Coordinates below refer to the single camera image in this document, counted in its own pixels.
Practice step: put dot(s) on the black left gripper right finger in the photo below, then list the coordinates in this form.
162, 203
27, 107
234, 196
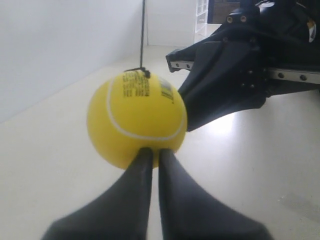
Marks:
188, 212

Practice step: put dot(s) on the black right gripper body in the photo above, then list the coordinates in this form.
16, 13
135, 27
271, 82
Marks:
289, 35

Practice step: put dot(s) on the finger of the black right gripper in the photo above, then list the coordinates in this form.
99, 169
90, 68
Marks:
225, 78

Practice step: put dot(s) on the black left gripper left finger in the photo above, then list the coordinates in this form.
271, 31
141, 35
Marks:
120, 213

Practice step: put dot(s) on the yellow tennis ball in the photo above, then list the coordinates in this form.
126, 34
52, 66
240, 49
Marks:
131, 111

